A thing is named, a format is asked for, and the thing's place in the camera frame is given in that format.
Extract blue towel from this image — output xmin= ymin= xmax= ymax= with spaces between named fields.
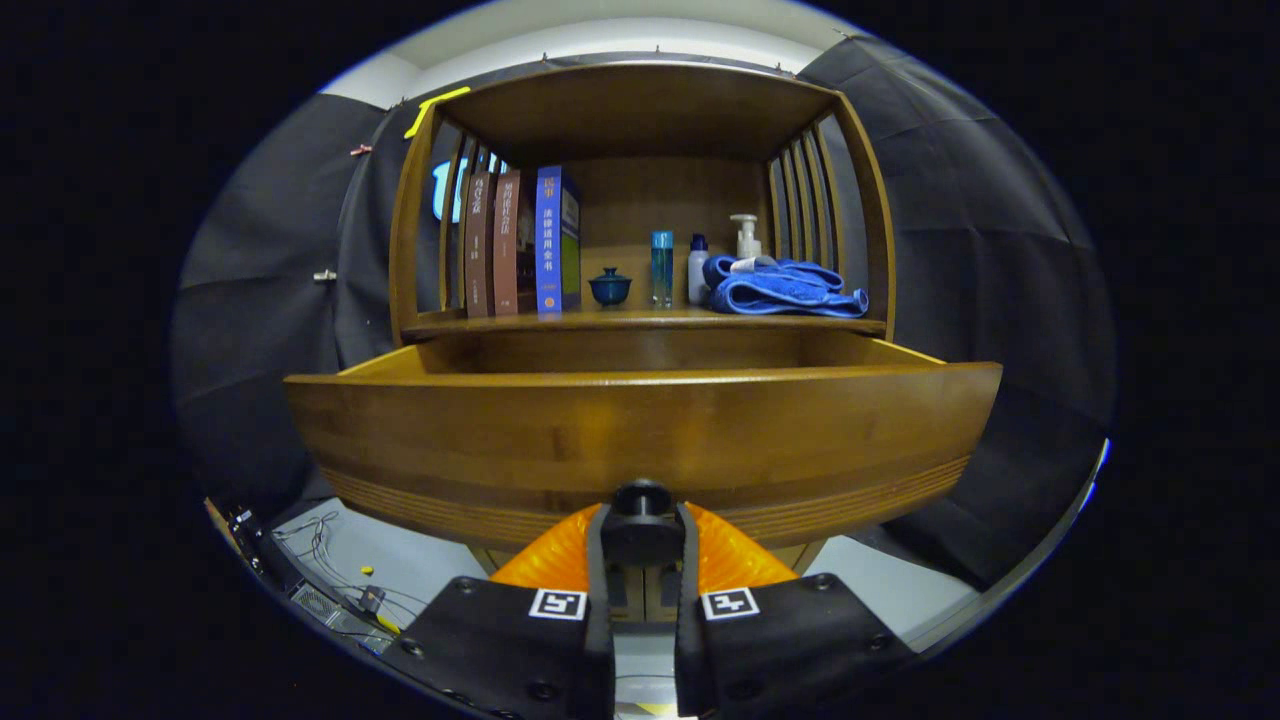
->
xmin=703 ymin=254 xmax=870 ymax=319

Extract wooden cabinet door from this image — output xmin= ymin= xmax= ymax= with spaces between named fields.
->
xmin=646 ymin=540 xmax=833 ymax=623
xmin=468 ymin=540 xmax=647 ymax=623

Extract reddish brown book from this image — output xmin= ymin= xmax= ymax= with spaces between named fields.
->
xmin=492 ymin=168 xmax=538 ymax=317

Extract wooden countertop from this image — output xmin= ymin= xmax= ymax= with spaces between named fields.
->
xmin=400 ymin=305 xmax=889 ymax=339

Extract wooden drawer with black knob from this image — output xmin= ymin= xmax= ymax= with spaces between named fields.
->
xmin=285 ymin=335 xmax=1003 ymax=568

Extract blue book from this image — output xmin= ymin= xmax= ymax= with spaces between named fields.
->
xmin=535 ymin=165 xmax=582 ymax=321

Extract black backdrop cloth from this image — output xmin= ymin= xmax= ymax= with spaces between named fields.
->
xmin=170 ymin=35 xmax=1116 ymax=591

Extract teal transparent bottle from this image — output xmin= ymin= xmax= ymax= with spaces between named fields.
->
xmin=651 ymin=231 xmax=675 ymax=308

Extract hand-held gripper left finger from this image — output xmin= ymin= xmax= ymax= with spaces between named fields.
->
xmin=383 ymin=503 xmax=615 ymax=720

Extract thin floor cables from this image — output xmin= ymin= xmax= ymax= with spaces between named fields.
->
xmin=273 ymin=510 xmax=426 ymax=633

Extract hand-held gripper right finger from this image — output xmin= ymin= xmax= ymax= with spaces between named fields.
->
xmin=674 ymin=502 xmax=918 ymax=720

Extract wooden cabinet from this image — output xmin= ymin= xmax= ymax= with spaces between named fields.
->
xmin=285 ymin=62 xmax=1003 ymax=623

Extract dark brown book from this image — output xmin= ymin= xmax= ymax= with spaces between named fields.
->
xmin=462 ymin=170 xmax=498 ymax=319

